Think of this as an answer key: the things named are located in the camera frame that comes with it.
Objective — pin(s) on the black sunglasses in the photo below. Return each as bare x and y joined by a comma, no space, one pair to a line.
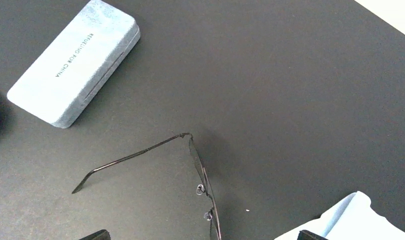
204,188

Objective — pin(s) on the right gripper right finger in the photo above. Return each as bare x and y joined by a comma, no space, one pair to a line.
308,235

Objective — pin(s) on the blue-grey glasses case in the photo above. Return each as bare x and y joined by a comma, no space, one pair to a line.
63,80

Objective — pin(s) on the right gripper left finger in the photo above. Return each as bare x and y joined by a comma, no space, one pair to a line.
99,235

